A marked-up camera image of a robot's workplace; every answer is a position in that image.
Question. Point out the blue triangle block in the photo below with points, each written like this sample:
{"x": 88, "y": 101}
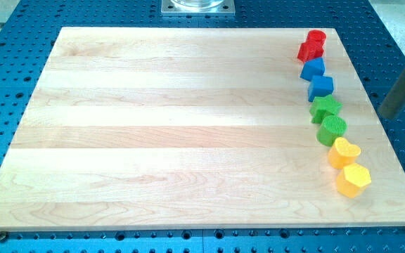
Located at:
{"x": 314, "y": 67}

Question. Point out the yellow hexagon block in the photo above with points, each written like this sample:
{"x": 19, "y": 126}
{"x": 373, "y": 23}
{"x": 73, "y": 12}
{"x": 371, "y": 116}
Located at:
{"x": 353, "y": 180}

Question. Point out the green star block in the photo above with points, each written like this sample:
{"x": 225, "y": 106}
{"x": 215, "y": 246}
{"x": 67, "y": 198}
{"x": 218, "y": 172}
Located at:
{"x": 322, "y": 107}

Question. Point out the red star block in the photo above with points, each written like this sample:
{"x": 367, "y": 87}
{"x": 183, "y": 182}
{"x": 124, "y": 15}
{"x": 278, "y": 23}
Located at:
{"x": 310, "y": 50}

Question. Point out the red cylinder block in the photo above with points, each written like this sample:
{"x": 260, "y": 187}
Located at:
{"x": 317, "y": 37}

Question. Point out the blue cube block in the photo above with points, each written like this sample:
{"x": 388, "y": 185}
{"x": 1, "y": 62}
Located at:
{"x": 320, "y": 86}

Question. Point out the green cylinder block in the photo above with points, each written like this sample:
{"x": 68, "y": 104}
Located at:
{"x": 331, "y": 128}

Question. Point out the wooden board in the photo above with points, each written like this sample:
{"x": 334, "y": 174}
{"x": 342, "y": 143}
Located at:
{"x": 133, "y": 128}

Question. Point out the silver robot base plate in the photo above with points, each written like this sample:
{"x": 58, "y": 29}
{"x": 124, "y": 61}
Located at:
{"x": 197, "y": 7}

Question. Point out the yellow heart block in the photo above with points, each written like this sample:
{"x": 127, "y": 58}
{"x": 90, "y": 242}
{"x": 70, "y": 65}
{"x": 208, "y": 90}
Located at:
{"x": 342, "y": 153}

